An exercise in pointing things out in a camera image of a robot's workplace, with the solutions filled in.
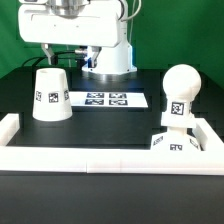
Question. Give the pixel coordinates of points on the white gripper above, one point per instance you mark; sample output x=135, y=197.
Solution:
x=95, y=24

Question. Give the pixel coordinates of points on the white lamp shade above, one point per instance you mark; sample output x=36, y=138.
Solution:
x=51, y=95

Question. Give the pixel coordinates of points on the white lamp bulb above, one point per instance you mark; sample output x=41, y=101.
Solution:
x=181, y=84

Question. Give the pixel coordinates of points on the white lamp base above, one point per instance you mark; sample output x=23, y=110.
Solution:
x=175, y=139

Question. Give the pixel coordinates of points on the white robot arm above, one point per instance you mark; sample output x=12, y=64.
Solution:
x=110, y=61

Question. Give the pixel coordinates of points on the white marker sheet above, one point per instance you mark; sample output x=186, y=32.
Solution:
x=108, y=99

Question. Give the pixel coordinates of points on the white U-shaped fence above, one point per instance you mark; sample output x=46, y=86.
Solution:
x=209, y=161

